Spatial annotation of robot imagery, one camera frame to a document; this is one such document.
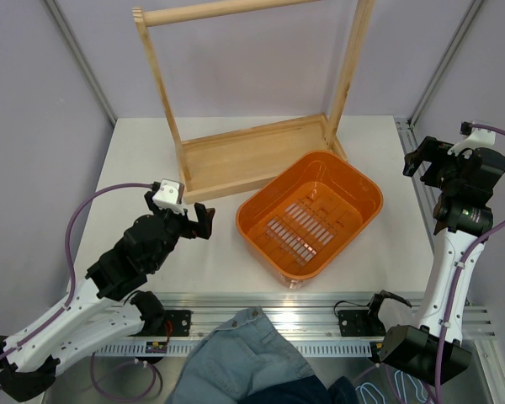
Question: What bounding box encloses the orange plastic basket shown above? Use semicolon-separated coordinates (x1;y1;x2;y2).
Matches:
236;151;384;289

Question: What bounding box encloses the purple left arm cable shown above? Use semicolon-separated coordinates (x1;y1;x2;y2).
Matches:
0;182;155;388

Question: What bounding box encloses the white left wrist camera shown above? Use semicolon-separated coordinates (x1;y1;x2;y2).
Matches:
145;178;186;215

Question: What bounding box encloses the aluminium corner post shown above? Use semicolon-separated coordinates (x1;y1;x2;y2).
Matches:
40;0;118;127
407;0;487;129

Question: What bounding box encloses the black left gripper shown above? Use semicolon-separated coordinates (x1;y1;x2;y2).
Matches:
146;193;215;272

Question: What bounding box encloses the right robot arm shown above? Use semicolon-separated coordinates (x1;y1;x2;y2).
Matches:
365;136;505;385

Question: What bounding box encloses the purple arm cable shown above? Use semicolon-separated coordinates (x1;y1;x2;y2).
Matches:
435;123;505;404
0;182;155;388

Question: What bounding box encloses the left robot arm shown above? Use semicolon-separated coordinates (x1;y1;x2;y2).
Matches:
0;203;215;402

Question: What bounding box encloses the left aluminium corner post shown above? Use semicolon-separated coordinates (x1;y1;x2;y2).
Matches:
40;0;118;127

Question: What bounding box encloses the light denim jacket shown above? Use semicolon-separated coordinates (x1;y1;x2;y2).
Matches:
166;306;319;403

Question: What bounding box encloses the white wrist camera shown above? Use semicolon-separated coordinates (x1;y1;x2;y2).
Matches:
145;178;186;215
448;121;496;156

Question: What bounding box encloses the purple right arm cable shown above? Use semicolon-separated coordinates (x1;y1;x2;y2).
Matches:
435;123;505;404

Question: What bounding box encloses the wooden clothes rack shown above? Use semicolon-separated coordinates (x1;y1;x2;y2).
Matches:
132;1;375;203

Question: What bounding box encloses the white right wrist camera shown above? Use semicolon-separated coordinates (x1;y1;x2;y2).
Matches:
448;121;496;156

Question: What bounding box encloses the dark blue denim garment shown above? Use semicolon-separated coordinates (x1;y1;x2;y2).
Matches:
240;376;359;404

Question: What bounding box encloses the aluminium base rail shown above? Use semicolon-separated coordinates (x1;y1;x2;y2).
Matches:
45;292;496;359

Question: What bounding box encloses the light blue skirt hanger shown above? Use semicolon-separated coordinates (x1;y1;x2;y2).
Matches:
354;370;435;404

